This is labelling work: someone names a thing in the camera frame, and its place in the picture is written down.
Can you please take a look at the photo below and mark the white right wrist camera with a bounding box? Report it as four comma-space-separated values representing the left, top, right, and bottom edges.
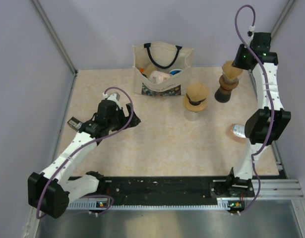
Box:
247, 25, 255, 37

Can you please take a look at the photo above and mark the beige canvas tote bag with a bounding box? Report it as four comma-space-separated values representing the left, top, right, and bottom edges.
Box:
132, 42, 194, 96

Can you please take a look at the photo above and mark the dark rectangular box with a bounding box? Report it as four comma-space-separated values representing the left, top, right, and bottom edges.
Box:
67, 117, 83, 131

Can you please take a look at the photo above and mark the clear glass cone dripper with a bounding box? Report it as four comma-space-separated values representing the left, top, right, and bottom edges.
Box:
222, 70, 243, 85

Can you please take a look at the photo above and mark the clear pink lotion bottle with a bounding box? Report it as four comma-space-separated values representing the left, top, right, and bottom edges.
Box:
227, 124, 247, 144

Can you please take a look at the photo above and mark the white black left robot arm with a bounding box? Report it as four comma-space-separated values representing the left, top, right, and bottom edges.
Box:
27, 99, 141, 219

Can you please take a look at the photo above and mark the clear glass server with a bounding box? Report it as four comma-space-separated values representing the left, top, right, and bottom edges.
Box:
184, 111, 202, 121

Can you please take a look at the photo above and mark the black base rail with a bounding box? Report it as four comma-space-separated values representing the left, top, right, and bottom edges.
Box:
92, 176, 254, 205

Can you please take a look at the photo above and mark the brown paper coffee filter stack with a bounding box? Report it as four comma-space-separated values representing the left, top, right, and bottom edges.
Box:
222, 60, 243, 73

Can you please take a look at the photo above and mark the wooden dripper stand disc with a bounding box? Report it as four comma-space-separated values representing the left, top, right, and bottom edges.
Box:
183, 95, 208, 113

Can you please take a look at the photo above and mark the grey slotted cable duct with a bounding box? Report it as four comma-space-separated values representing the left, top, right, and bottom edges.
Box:
67, 198, 245, 211

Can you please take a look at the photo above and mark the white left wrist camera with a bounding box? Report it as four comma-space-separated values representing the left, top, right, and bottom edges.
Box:
103, 92, 122, 109

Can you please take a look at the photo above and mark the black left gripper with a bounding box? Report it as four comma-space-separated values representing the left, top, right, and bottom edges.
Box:
107, 103, 140, 131

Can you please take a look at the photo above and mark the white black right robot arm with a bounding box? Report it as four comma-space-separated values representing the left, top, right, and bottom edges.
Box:
225, 31, 291, 196

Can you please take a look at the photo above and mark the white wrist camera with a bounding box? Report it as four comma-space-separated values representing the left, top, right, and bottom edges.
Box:
103, 92, 122, 109
247, 25, 255, 37

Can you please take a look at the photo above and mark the dark flask with red cap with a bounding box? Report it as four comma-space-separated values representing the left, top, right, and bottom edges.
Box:
214, 89, 231, 103

